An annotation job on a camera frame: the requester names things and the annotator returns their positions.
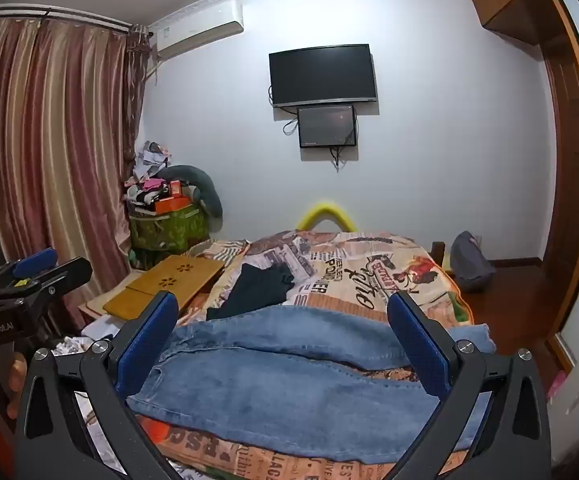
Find light wooden bedside table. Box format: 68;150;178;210
78;270;143;322

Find white curtain rail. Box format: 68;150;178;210
0;4;135;29

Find brown wooden wardrobe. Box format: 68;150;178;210
459;0;579;356

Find orange box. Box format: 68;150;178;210
152;195;191;215

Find printed blanket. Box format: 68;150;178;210
74;230;495;480

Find brown cardboard box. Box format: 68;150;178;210
104;255;225;321

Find white air conditioner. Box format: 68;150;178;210
150;2;245;62

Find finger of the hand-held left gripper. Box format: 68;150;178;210
12;247;58;278
22;257;93;297

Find blue denim pants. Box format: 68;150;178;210
127;305;497;461

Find grey long pillow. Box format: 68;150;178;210
157;164;224;221

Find small black wall monitor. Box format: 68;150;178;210
297;104;358;149

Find person's left hand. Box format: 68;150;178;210
6;350;27;420

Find green storage bag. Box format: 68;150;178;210
128;202;210;271

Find black garment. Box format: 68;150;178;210
207;262;297;321

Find large black wall television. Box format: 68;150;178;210
268;44;377;109

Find pile of clothes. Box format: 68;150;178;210
124;141;180;211

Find yellow foam tube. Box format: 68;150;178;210
294;200;356;234

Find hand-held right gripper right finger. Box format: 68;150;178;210
387;290;553;480

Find grey backpack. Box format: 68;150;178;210
449;231;497;294

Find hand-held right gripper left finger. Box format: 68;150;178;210
14;290;185;480

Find striped pink curtain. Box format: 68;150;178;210
0;17;146;321

